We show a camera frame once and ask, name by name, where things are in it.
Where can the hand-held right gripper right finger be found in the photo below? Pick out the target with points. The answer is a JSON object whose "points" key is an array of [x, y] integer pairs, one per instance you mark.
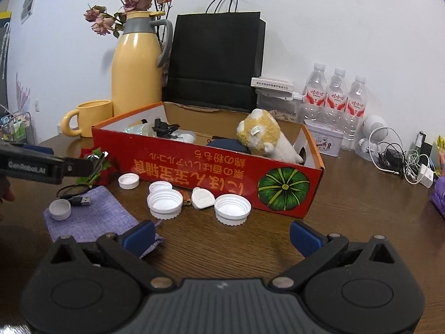
{"points": [[306, 238]]}

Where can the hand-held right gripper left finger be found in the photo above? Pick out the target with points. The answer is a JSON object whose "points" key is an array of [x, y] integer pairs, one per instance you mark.
{"points": [[139, 238]]}

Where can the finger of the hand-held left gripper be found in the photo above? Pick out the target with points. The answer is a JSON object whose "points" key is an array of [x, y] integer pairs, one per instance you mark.
{"points": [[78, 167], [36, 150]]}

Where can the red artificial rose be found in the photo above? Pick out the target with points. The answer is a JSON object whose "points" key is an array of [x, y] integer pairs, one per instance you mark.
{"points": [[104, 175]]}

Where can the white ribbed jar lid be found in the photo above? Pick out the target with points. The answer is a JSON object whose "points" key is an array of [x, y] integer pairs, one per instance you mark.
{"points": [[232, 212], [160, 186], [165, 207]]}

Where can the red orange cardboard box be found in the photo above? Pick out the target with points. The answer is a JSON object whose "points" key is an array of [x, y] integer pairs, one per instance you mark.
{"points": [[208, 177]]}

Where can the person's left hand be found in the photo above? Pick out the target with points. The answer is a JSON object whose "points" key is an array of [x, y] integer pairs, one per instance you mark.
{"points": [[6, 191]]}

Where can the purple cloth pouch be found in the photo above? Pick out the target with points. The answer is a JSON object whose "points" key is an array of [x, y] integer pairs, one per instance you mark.
{"points": [[104, 217]]}

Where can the small white bottle cap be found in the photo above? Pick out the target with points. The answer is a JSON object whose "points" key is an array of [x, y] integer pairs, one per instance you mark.
{"points": [[59, 211], [128, 181]]}

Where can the yellow mug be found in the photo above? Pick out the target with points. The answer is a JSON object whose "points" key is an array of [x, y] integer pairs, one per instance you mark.
{"points": [[95, 118]]}

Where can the small brown object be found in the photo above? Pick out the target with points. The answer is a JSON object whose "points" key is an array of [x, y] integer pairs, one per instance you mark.
{"points": [[185, 198]]}

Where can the crumpled clear plastic packaging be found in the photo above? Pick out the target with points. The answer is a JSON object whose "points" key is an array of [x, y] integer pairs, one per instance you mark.
{"points": [[139, 129]]}

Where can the white oval plastic piece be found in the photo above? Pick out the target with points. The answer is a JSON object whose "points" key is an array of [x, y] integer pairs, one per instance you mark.
{"points": [[203, 199]]}

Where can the white printed tin box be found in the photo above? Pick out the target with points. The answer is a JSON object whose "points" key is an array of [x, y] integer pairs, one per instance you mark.
{"points": [[323, 141]]}

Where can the grey cabinet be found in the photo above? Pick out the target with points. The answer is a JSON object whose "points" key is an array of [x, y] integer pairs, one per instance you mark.
{"points": [[4, 48]]}

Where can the yellow white plush toy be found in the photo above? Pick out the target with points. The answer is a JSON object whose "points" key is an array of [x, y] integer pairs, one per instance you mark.
{"points": [[260, 135]]}

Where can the yellow thermos jug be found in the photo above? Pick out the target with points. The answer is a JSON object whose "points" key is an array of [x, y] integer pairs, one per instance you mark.
{"points": [[135, 69]]}

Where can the navy blue pouch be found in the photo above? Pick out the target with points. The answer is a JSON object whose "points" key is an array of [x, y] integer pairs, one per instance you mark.
{"points": [[226, 145]]}

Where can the white robot figure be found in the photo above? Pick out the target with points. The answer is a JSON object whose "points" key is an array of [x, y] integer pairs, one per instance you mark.
{"points": [[373, 125]]}

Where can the white charger plug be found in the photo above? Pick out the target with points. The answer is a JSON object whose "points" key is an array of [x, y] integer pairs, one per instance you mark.
{"points": [[426, 177]]}

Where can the clear plastic food container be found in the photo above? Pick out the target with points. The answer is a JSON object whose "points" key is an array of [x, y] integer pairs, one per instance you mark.
{"points": [[278, 106]]}

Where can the purple tissue pack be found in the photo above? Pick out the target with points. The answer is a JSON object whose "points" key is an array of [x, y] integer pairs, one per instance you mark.
{"points": [[438, 198]]}

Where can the white flat card box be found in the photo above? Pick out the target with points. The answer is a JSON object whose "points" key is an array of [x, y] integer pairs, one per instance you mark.
{"points": [[273, 85]]}

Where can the colourful snack packet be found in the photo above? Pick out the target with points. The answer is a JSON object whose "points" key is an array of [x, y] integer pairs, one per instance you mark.
{"points": [[440, 156]]}

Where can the dried rose bouquet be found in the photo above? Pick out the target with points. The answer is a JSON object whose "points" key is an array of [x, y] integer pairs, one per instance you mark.
{"points": [[134, 1]]}

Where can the black paper bag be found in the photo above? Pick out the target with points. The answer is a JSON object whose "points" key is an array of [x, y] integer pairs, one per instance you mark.
{"points": [[215, 59]]}

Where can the white wall socket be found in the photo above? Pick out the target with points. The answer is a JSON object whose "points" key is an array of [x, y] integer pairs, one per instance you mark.
{"points": [[37, 105]]}

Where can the purple wall decal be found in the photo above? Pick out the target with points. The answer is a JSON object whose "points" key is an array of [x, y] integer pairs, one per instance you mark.
{"points": [[22, 94]]}

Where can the framed wall picture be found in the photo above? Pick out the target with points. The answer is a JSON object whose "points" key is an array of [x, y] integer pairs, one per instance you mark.
{"points": [[29, 3]]}

